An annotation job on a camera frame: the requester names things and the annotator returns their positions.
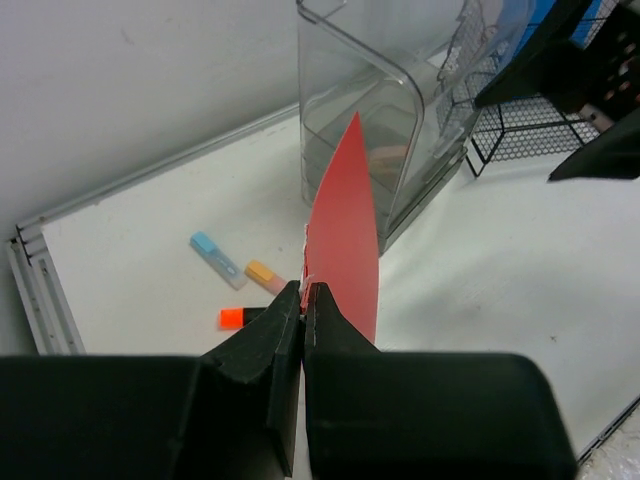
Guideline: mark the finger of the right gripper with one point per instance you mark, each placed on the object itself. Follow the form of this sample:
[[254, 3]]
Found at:
[[603, 74], [613, 155]]

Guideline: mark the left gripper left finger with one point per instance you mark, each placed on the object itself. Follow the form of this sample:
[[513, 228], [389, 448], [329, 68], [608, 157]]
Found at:
[[227, 414]]

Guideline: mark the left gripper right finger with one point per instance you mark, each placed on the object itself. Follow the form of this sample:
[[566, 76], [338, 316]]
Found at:
[[424, 415]]

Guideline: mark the red folder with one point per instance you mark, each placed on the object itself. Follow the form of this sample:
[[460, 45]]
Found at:
[[341, 243]]

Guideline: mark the orange black highlighter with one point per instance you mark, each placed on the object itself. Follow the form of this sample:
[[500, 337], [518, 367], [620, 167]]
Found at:
[[237, 318]]

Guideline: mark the orange cap clear marker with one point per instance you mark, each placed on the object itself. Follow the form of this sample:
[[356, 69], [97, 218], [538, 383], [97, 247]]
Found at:
[[264, 277]]

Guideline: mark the clear plastic drawer organizer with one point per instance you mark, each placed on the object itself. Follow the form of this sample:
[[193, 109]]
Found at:
[[410, 70]]

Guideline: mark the blue cap clear marker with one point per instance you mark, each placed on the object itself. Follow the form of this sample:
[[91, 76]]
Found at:
[[210, 252]]

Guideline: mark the black wire mesh rack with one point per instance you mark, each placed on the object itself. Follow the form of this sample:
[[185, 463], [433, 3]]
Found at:
[[532, 126]]

